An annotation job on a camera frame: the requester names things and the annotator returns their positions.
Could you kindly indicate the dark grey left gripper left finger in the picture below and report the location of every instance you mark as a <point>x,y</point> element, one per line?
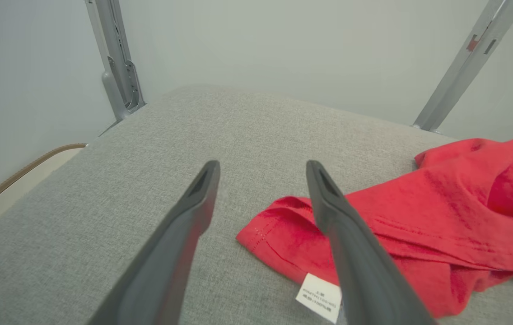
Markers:
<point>157,280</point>

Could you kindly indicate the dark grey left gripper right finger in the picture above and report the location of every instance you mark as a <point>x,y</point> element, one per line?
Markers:
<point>374,289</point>

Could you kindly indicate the red white basketball jersey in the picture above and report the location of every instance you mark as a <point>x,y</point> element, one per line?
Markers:
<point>441,212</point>

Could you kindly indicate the grey post with wheeled foot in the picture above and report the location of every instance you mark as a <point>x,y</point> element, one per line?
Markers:
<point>114,45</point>

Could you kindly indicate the grey partition post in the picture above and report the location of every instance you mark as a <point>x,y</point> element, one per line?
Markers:
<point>464,63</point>

